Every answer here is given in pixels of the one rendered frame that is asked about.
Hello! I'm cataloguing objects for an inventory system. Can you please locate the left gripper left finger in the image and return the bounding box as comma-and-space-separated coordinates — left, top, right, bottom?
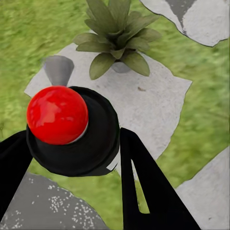
0, 130, 33, 222

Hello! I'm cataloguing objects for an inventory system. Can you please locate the insectifuge atomizer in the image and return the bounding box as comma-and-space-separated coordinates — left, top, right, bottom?
26, 55, 120, 178

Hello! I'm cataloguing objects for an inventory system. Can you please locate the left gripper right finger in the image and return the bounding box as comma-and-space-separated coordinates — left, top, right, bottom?
120, 128, 201, 230

